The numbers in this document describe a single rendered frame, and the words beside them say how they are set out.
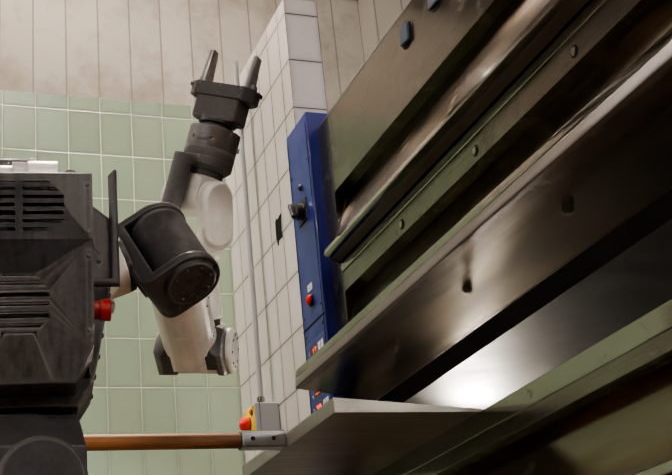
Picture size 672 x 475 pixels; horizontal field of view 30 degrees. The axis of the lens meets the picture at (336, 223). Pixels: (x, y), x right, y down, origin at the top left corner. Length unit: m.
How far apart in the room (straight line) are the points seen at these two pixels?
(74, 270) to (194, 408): 2.06
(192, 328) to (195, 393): 1.77
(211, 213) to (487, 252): 0.47
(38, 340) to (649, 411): 0.88
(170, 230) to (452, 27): 0.88
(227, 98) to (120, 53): 3.50
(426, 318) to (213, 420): 1.45
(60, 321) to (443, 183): 1.04
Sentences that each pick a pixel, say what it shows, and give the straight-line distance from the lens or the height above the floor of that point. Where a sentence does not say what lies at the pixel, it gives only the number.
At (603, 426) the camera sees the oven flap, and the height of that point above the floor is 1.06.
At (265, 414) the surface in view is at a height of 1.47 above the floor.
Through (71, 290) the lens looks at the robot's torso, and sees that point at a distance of 1.71.
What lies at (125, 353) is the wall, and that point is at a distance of 3.74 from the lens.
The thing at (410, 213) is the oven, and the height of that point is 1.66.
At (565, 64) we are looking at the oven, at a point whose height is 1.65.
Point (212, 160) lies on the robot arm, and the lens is 2.09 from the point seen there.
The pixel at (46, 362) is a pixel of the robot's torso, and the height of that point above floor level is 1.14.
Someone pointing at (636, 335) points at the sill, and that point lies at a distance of 1.91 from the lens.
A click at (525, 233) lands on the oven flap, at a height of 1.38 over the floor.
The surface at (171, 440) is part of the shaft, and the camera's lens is 2.39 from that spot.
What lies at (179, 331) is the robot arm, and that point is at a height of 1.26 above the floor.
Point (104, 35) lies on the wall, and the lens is 5.65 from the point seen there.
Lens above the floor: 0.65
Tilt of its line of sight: 22 degrees up
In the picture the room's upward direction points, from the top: 6 degrees counter-clockwise
